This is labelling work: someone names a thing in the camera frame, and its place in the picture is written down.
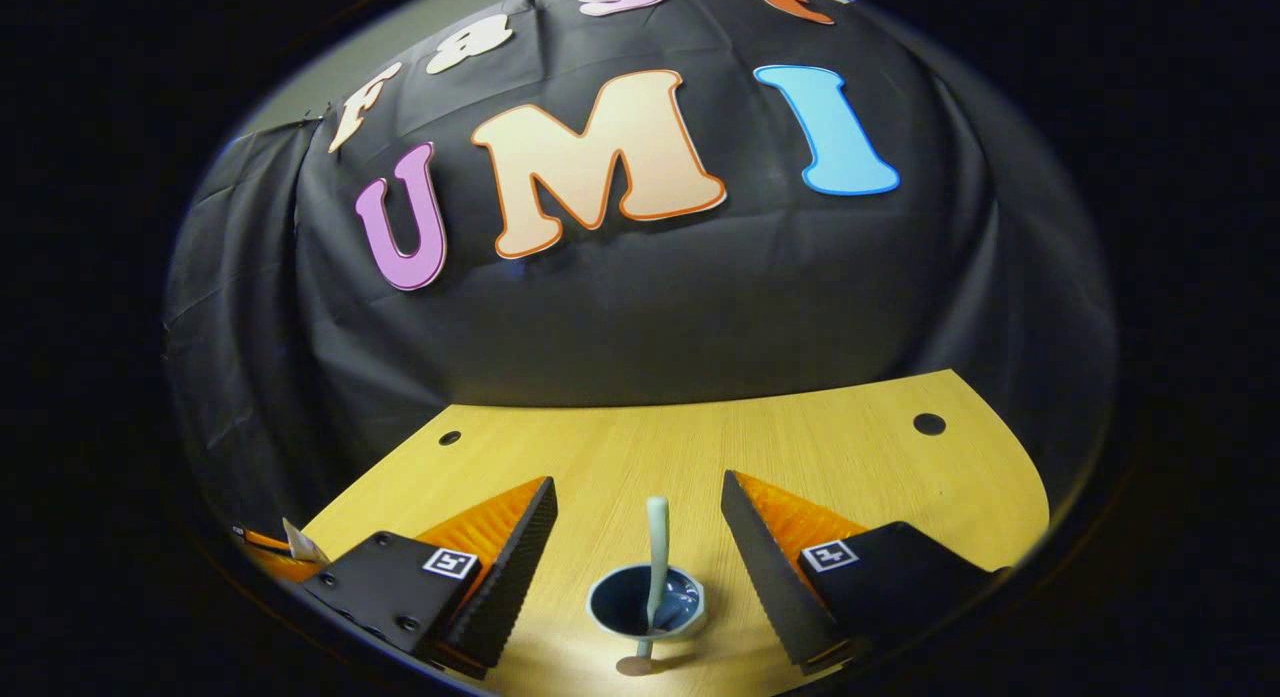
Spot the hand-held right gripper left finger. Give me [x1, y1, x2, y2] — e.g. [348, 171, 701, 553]
[300, 475, 559, 681]

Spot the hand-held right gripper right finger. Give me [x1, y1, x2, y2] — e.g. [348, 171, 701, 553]
[720, 469, 1011, 676]

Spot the white toothpaste tube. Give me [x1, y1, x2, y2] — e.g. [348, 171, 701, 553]
[282, 517, 330, 566]

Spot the light blue cup wooden handle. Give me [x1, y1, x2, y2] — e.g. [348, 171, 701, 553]
[586, 564, 707, 676]

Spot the pale green toothbrush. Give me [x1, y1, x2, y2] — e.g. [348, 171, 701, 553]
[640, 496, 669, 660]

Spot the wooden desktop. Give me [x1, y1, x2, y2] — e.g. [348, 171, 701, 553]
[235, 369, 1051, 697]

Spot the black backdrop cloth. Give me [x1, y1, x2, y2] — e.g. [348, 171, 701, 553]
[163, 0, 1116, 578]

